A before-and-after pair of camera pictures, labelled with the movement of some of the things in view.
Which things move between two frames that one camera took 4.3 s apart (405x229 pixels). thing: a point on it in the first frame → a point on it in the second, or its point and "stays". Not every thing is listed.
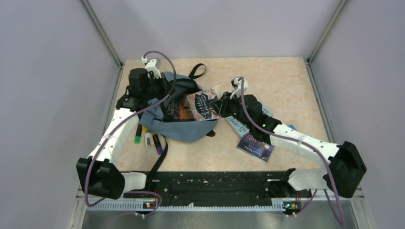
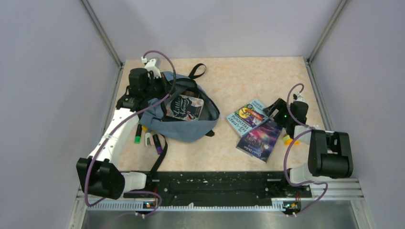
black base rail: [218, 189] stays
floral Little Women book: [199, 105] → [185, 108]
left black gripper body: [156, 88] stays
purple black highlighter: [158, 145] stays
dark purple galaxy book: [260, 150] stays
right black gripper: [221, 106] → [280, 105]
